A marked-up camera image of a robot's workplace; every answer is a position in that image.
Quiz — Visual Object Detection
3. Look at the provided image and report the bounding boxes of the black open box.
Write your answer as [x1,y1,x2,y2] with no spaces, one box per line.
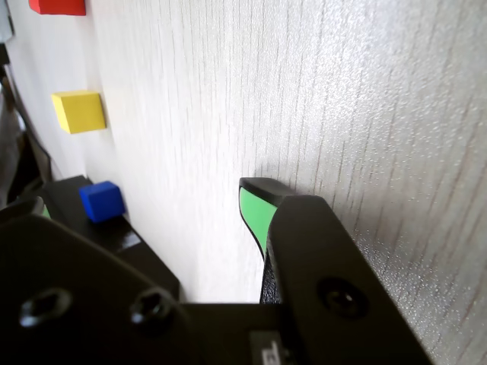
[43,174,180,305]

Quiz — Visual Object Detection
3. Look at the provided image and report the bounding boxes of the yellow wooden cube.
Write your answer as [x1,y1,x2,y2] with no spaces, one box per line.
[51,90,107,135]

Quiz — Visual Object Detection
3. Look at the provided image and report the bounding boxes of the red wooden cube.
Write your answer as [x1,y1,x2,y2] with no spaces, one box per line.
[28,0,87,17]

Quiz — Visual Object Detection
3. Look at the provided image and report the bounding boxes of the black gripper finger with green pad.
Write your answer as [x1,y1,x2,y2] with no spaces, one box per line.
[0,196,214,365]
[238,176,434,365]

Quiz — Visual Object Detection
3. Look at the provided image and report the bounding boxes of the blue wooden cube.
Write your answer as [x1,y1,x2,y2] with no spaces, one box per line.
[78,181,126,224]

